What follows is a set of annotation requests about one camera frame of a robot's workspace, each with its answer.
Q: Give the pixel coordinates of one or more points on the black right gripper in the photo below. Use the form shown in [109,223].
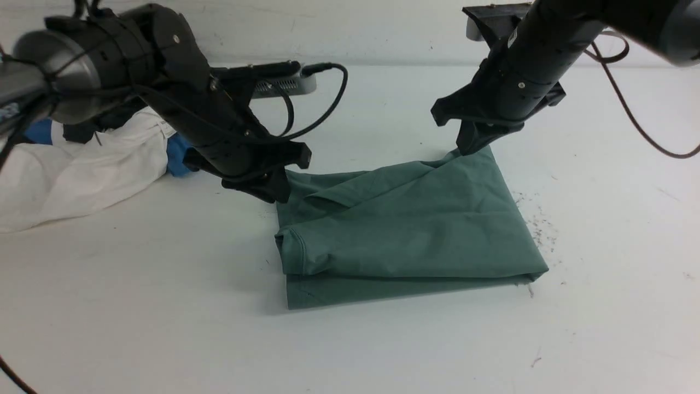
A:
[509,85]

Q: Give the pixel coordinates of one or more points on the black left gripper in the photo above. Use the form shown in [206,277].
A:
[223,137]

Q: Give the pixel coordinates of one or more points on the dark grey garment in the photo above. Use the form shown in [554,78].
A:
[111,119]

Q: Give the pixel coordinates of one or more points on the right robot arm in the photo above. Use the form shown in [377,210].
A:
[667,28]

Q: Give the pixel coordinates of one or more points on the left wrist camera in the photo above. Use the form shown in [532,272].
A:
[262,81]

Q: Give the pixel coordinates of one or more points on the blue garment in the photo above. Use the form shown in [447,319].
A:
[48,132]

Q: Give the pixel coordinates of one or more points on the white garment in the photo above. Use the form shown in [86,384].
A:
[43,183]

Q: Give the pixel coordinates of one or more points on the green long-sleeve top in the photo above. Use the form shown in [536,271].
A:
[422,227]

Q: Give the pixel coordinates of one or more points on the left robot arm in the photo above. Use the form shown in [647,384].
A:
[78,68]

